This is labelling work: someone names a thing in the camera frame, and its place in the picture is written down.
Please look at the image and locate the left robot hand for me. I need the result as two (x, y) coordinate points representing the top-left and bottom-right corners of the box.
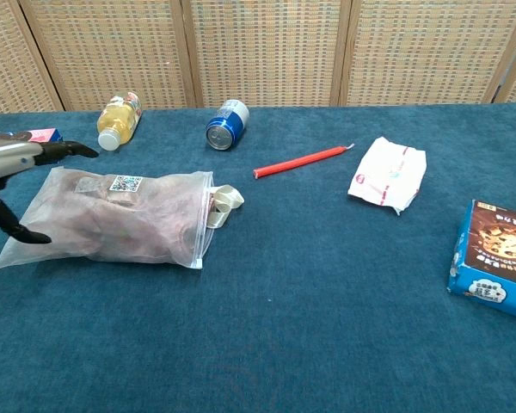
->
(0, 131), (101, 245)

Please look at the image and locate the translucent plastic zip bag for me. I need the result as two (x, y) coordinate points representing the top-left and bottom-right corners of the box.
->
(0, 167), (216, 271)

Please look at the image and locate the pink item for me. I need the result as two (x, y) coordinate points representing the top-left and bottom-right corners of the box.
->
(21, 174), (245, 264)

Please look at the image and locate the blue sandwich cookie box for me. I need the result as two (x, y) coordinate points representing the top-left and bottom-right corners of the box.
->
(0, 127), (64, 145)

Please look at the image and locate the yellow drink plastic bottle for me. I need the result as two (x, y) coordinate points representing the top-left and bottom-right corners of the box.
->
(96, 90), (144, 151)

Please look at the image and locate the blue soda can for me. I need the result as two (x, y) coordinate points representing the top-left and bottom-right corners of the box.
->
(205, 99), (250, 151)

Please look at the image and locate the woven folding screen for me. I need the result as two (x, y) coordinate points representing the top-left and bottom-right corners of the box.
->
(0, 0), (516, 116)

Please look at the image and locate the red pen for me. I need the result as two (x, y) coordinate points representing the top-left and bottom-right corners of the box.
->
(252, 144), (356, 180)

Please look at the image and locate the blue velvet table cover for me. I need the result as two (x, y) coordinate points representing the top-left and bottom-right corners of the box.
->
(0, 102), (516, 413)

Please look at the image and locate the white tissue pack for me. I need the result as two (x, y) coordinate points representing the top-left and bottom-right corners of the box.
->
(347, 136), (427, 216)

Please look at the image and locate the blue chocolate cookie box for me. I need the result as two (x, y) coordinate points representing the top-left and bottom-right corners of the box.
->
(446, 199), (516, 323)

